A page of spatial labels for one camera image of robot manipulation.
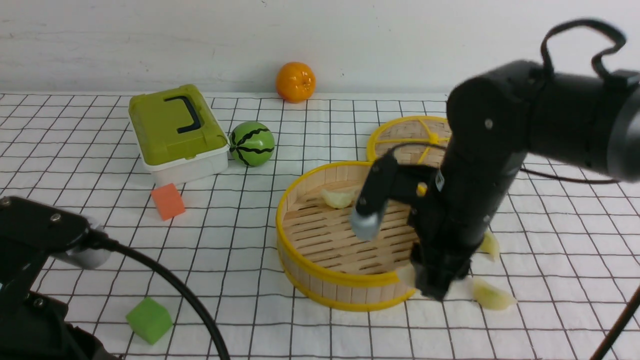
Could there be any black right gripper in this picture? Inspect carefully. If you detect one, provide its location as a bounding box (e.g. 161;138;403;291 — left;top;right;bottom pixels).
411;200;488;302

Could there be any greenish dumpling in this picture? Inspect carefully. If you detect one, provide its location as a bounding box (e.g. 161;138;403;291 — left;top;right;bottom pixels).
478;230;501;262
471;276;517;312

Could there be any pale dumpling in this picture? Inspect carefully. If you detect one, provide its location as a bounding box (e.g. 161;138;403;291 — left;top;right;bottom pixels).
320;189;360;210

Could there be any white dumpling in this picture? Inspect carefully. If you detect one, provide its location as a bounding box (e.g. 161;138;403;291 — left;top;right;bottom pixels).
395;263;418;289

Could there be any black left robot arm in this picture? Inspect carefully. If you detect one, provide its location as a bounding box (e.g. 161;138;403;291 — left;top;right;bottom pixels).
0;196;115;360

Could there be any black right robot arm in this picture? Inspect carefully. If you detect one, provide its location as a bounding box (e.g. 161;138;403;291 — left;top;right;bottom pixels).
412;60;640;301

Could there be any woven bamboo steamer lid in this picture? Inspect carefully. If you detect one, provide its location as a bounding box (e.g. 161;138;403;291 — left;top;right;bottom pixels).
366;115;451;167

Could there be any bamboo steamer tray yellow rim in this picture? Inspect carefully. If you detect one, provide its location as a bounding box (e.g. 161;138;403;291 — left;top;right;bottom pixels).
275;161;418;312

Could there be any white checkered tablecloth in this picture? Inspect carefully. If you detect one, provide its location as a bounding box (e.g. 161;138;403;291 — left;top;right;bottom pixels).
0;90;640;360

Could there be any orange fruit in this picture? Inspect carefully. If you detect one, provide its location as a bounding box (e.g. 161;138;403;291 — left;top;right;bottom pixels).
275;61;317;104

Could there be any toy watermelon ball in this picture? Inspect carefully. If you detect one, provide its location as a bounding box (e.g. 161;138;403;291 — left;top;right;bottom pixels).
230;121;275;167

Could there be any green lidded white box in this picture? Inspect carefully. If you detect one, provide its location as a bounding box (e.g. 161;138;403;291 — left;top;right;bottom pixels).
128;84;230;187

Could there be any orange foam cube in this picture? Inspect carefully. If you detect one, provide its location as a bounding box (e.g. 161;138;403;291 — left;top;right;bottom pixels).
150;183;186;221

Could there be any green foam cube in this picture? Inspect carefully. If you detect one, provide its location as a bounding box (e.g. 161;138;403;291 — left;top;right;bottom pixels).
125;297;174;346

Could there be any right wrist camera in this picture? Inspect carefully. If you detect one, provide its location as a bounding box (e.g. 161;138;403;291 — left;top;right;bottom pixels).
349;150;438;242

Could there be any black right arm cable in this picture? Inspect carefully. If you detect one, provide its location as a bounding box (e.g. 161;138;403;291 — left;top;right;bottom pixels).
520;18;640;360

